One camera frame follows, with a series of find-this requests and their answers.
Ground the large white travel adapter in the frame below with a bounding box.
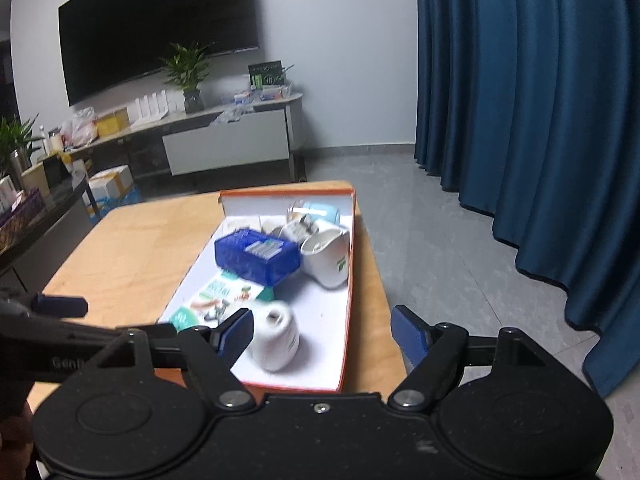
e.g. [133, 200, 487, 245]
[248, 301, 300, 373]

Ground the green adhesive bandage box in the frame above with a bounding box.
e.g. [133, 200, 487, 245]
[160, 270, 274, 332]

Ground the blue plastic case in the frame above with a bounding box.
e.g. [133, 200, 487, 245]
[214, 229, 302, 287]

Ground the white round plug adapter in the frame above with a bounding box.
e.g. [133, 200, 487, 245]
[300, 228, 349, 289]

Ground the light blue toothpick jar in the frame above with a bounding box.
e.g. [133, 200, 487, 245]
[286, 200, 341, 224]

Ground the small white usb charger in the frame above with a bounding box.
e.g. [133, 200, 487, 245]
[259, 216, 283, 237]

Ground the person's left hand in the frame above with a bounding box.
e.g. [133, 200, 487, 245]
[0, 403, 34, 480]

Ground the light wooden table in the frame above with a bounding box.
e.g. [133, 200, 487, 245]
[44, 181, 406, 396]

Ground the orange white shallow box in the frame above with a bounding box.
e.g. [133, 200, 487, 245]
[160, 188, 356, 392]

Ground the round black side table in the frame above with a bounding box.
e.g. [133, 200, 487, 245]
[1, 174, 93, 292]

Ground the purple patterned tray box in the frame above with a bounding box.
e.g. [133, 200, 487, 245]
[0, 188, 46, 252]

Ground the beige paper cup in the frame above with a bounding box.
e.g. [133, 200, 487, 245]
[22, 162, 50, 198]

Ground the white cardboard carton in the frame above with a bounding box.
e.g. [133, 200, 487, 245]
[88, 165, 134, 200]

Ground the blue plastic bag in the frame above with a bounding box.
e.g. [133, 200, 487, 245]
[86, 185, 142, 224]

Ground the steel thermos bottle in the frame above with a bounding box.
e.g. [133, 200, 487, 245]
[9, 148, 32, 190]

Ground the potted plant beside table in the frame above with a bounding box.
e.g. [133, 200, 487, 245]
[0, 115, 42, 174]

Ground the white plastic bag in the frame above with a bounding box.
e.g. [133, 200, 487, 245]
[60, 107, 99, 148]

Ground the yellow cardboard box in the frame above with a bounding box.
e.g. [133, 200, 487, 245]
[96, 107, 130, 139]

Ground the white tv console cabinet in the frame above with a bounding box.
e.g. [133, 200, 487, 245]
[70, 92, 305, 182]

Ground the white wifi router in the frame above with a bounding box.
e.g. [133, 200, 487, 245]
[131, 90, 169, 127]

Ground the black green product box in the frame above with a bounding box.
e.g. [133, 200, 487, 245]
[248, 61, 285, 90]

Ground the potted green plant on console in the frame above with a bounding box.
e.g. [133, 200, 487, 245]
[160, 44, 209, 115]

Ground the dark blue curtain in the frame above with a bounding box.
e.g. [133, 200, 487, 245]
[414, 0, 639, 396]

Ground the wall mounted black television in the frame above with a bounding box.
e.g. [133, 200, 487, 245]
[58, 0, 259, 105]

